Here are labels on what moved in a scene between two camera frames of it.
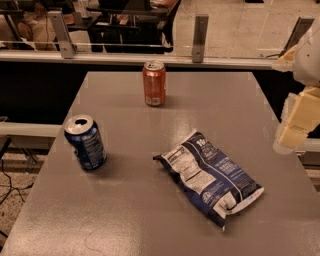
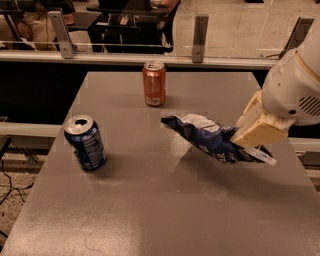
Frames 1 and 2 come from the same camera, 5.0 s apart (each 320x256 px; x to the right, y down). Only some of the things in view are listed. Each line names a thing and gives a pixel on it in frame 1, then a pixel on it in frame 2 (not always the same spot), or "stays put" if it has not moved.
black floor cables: (11, 187) stays put
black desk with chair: (129, 26) stays put
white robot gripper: (308, 61) → (289, 87)
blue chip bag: (208, 179) → (215, 137)
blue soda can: (86, 141) stays put
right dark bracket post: (301, 26) stays put
